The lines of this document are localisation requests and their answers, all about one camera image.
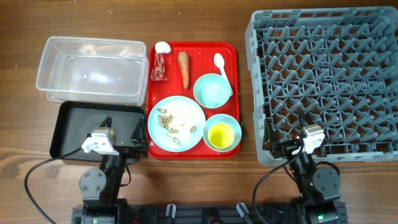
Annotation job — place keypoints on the light blue bowl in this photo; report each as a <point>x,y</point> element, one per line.
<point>223,118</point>

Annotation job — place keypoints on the orange carrot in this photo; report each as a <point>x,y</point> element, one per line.
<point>183,61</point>

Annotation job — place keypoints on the yellow cup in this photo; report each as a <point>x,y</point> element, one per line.
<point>221,135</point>

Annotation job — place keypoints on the black tray bin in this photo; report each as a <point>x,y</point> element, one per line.
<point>77,119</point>

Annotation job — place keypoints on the white tissue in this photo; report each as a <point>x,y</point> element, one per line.
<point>162,48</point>

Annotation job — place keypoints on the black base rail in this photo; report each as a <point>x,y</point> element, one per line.
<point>277,212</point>

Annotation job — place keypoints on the clear plastic bin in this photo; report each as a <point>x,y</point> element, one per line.
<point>93,70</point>

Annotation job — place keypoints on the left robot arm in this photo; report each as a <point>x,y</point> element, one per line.
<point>100,187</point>

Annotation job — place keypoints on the white plastic spoon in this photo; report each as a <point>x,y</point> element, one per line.
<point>219,62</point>

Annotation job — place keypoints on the green bowl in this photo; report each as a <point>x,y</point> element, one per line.
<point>212,90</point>

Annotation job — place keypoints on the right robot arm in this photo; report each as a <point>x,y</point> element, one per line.
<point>318,182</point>

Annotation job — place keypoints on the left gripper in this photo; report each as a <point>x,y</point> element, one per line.
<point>138,139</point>

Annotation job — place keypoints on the light blue plate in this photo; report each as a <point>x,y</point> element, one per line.
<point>182,114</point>

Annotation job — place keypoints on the grey dishwasher rack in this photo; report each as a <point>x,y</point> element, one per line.
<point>339,67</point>

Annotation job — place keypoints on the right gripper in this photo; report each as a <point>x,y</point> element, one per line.
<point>286,145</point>

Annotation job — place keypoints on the red serving tray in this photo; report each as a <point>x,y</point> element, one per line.
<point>201,56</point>

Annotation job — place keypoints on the red snack wrapper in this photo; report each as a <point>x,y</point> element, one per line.
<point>158,68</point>

